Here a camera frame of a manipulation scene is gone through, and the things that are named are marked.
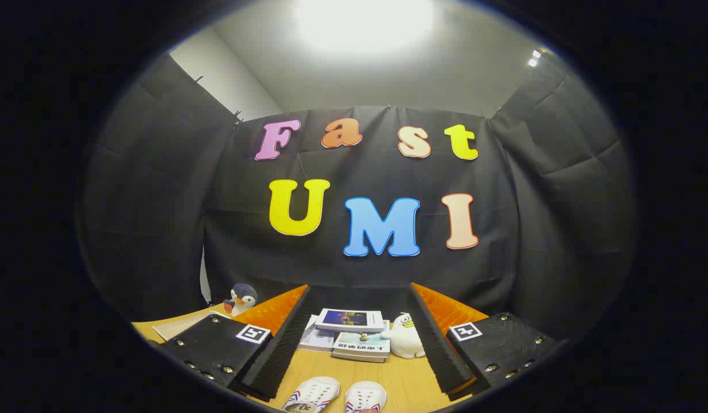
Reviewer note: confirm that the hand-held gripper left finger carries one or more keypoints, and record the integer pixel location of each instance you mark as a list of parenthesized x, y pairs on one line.
[(279, 350)]

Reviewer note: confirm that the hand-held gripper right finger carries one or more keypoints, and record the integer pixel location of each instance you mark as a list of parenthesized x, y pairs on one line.
[(440, 344)]

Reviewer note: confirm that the white canvas shoe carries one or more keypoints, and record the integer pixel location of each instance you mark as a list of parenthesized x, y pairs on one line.
[(314, 393), (365, 396)]

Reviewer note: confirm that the white duck plush toy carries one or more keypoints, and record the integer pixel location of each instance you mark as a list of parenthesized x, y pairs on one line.
[(405, 341)]

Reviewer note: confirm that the thin white book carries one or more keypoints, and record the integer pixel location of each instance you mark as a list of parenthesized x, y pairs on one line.
[(316, 341)]

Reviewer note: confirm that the grey penguin plush toy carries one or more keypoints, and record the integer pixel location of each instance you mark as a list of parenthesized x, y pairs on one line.
[(241, 298)]

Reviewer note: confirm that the white book with dark picture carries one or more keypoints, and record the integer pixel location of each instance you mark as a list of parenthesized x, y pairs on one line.
[(349, 320)]

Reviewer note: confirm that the thick book with teal cover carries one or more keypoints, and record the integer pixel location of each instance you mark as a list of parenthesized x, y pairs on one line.
[(360, 347)]

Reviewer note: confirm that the white booklet with portrait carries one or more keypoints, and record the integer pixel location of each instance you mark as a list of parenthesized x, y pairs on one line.
[(182, 326)]

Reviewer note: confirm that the black backdrop cloth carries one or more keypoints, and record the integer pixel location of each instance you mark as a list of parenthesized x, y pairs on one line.
[(360, 172)]

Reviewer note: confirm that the small ceiling spotlights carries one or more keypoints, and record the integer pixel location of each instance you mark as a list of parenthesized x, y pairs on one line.
[(533, 59)]

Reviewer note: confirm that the bright ceiling light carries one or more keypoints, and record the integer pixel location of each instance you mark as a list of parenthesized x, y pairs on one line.
[(365, 23)]

